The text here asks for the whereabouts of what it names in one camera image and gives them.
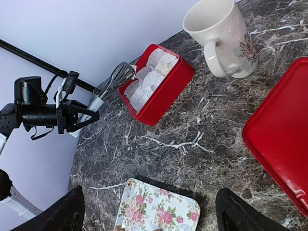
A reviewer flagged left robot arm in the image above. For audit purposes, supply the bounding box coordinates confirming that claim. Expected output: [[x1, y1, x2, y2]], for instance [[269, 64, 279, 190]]
[[0, 72, 100, 149]]

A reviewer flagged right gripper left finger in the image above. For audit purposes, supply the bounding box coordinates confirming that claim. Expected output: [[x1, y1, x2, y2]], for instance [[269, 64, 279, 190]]
[[13, 185, 85, 231]]

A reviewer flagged red chocolate box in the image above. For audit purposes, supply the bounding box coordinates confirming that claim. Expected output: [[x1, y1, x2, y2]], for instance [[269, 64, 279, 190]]
[[119, 44, 195, 126]]

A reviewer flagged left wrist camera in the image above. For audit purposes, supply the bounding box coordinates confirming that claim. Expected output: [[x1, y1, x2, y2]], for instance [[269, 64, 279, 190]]
[[54, 71, 79, 108]]

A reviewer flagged floral rectangular tray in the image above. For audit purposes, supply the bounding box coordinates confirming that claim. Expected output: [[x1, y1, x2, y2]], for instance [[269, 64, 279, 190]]
[[114, 178, 200, 231]]

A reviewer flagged white chocolate cube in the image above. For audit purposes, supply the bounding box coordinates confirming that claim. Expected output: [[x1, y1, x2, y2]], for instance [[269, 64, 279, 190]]
[[161, 68, 169, 75]]

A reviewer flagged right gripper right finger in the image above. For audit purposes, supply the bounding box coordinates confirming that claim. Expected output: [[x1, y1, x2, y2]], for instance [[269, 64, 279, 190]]
[[216, 188, 288, 231]]

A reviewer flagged white ceramic mug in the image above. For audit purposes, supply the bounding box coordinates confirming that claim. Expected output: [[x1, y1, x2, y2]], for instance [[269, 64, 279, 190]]
[[182, 0, 258, 78]]

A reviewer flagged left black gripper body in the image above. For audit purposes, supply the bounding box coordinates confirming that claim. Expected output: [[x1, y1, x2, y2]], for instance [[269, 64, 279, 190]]
[[56, 100, 79, 134]]

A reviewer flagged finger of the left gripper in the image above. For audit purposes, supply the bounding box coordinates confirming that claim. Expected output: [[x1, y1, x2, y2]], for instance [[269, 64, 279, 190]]
[[68, 100, 95, 113], [72, 113, 100, 132]]

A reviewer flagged red box lid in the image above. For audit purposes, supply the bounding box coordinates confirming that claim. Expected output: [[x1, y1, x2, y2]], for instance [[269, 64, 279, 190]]
[[243, 57, 308, 216]]

